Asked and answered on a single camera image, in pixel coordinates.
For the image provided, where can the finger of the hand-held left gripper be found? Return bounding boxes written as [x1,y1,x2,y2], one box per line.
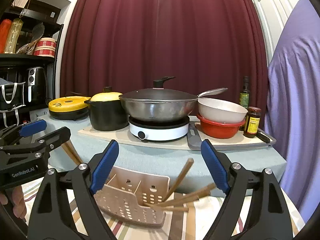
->
[0,127,72,167]
[0,119,48,145]

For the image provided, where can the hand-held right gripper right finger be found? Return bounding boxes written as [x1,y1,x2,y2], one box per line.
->
[201,139,293,240]

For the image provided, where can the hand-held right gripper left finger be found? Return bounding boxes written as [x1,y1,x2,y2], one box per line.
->
[28,140,120,240]

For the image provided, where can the beige perforated utensil holder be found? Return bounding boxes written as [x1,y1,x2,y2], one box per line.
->
[94,166,171,228]

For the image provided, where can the person's left hand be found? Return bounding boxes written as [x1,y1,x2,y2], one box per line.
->
[12,187,27,221]

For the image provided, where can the white cardboard box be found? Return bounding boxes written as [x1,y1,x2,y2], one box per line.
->
[29,109,52,123]

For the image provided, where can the grey cutting board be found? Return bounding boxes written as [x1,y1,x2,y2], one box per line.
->
[187,122,277,151]

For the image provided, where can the red colander bowl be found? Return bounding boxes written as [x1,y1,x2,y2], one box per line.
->
[196,114,246,139]

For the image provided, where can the black griddle with yellow lid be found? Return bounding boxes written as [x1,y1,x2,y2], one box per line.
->
[48,96,92,120]

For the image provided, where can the black air fryer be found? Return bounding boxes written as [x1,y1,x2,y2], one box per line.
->
[26,67,48,102]

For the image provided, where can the black pot with yellow lid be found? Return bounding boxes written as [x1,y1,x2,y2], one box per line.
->
[84,87,129,132]

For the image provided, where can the grey-green tablecloth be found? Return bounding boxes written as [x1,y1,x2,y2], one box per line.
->
[37,116,287,198]

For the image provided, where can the striped tablecloth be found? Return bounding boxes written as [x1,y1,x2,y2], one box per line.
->
[15,180,307,240]

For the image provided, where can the white bowl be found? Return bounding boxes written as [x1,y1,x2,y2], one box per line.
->
[197,97,248,125]

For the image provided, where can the brown sauce jar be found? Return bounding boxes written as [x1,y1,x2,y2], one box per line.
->
[243,107,262,138]

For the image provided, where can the white induction cooker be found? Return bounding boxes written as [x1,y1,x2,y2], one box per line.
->
[129,116,190,141]

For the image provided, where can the black shelf unit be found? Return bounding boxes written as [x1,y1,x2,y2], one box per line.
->
[0,5,64,130]

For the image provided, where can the dark green oil bottle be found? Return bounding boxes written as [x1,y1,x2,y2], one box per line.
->
[239,76,251,109]

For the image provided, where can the steel wok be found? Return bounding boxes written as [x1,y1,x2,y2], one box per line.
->
[119,87,228,123]

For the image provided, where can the clear snack bag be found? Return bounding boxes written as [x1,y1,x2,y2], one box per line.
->
[17,42,35,55]

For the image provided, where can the red striped round box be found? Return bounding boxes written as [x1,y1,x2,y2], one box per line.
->
[34,37,57,56]

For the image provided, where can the dark wok lid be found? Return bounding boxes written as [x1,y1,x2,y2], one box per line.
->
[119,76,198,102]

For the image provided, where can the golden package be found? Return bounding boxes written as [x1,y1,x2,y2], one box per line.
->
[4,18,24,54]

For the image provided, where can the orange package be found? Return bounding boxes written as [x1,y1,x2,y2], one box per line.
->
[0,19,12,53]

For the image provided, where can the grey plastic bag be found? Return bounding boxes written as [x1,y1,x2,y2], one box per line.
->
[32,22,45,42]

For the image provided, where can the purple drape cloth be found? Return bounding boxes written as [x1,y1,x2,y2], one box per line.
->
[264,0,320,224]

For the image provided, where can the maroon curtain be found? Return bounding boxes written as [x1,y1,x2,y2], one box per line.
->
[60,0,269,120]

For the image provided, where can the white door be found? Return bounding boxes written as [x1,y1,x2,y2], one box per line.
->
[246,0,304,60]

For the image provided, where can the black tote bag white straps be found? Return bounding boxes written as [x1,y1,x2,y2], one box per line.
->
[0,81,27,128]

